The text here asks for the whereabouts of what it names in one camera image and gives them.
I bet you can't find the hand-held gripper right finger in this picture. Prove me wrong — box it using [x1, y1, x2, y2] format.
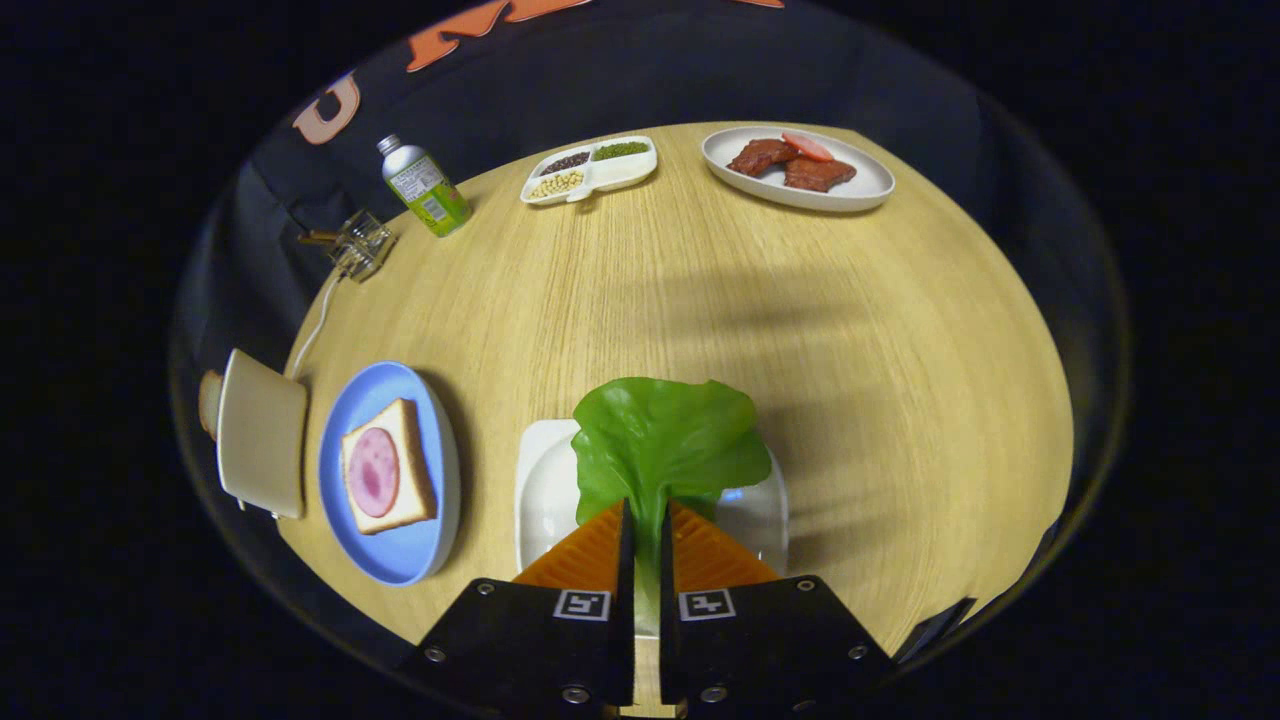
[658, 500, 898, 716]

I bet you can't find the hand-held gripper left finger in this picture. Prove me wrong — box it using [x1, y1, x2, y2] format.
[395, 498, 638, 716]

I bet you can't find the green lettuce leaf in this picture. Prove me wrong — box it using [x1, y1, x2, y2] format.
[571, 376, 774, 636]

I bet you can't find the toasted bread slice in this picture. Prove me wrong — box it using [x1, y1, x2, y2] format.
[198, 369, 225, 441]

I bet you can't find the white square plate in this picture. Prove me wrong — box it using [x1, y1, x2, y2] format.
[514, 418, 790, 576]

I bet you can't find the blue round plate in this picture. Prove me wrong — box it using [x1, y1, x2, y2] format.
[318, 361, 462, 587]

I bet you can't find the white bread slice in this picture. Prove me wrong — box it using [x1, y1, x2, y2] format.
[340, 398, 439, 536]

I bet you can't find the pink ham slice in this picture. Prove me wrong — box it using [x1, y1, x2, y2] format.
[347, 427, 401, 518]

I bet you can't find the white toaster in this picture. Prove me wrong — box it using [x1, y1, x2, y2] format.
[216, 348, 309, 521]

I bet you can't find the white three-compartment dish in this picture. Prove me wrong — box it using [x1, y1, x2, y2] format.
[520, 135, 659, 207]

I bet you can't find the green label metal bottle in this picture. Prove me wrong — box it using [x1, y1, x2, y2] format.
[376, 133, 472, 238]

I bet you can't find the brown meat slice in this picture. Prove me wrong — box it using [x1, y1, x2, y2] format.
[727, 138, 801, 178]
[783, 157, 858, 193]

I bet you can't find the white oval plate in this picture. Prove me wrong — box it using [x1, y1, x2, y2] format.
[701, 125, 896, 213]

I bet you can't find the white power cable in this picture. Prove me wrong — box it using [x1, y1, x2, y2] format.
[288, 270, 346, 379]

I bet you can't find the wire mesh holder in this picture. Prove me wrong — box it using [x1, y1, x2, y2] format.
[298, 209, 397, 283]

